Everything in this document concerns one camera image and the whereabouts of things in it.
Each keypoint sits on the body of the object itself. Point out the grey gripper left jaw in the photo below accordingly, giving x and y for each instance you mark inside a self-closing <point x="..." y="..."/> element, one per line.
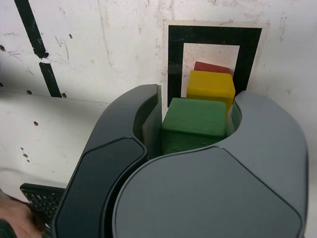
<point x="104" y="178"/>

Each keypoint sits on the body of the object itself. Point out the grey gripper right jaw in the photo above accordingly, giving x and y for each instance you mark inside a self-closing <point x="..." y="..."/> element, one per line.
<point x="210" y="193"/>

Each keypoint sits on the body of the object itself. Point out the green cube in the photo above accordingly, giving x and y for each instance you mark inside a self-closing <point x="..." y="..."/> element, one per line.
<point x="195" y="119"/>

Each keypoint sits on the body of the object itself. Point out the yellow cube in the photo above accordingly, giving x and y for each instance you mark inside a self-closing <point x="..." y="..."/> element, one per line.
<point x="210" y="84"/>

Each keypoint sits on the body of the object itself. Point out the red cube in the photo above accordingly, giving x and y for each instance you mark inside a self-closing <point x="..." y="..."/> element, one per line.
<point x="208" y="67"/>

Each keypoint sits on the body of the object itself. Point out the black tape square outline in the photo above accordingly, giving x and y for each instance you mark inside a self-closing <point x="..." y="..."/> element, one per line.
<point x="175" y="49"/>

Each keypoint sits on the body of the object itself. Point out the person's hand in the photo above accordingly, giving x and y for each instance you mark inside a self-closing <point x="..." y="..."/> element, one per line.
<point x="19" y="220"/>

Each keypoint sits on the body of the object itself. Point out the black keyboard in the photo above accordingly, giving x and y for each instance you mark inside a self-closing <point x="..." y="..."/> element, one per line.
<point x="42" y="200"/>

